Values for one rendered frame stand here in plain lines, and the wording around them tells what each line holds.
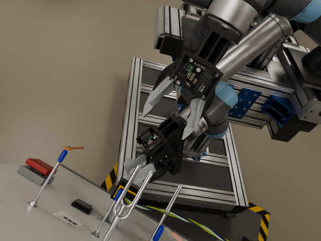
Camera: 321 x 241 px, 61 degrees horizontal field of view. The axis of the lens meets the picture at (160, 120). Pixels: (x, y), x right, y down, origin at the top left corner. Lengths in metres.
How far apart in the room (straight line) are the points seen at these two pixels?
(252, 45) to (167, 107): 1.39
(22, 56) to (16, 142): 0.89
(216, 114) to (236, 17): 0.29
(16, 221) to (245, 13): 0.43
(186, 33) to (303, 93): 0.54
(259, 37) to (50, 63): 2.03
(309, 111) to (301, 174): 1.56
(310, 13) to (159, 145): 0.41
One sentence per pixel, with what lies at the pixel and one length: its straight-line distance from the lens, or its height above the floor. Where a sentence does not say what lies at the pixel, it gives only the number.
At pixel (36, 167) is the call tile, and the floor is 1.13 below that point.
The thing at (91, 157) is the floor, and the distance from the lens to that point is 1.97.
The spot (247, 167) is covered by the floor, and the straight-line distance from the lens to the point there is 2.41.
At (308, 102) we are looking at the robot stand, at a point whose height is 1.10.
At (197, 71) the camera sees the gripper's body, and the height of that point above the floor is 1.41.
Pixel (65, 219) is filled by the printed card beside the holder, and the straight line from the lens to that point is 0.50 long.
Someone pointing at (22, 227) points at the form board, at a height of 1.28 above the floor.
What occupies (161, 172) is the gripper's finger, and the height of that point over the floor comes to 1.12.
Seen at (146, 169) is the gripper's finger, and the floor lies 1.11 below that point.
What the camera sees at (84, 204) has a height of 1.12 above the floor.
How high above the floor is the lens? 1.66
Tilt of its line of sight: 46 degrees down
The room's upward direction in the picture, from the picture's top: 25 degrees clockwise
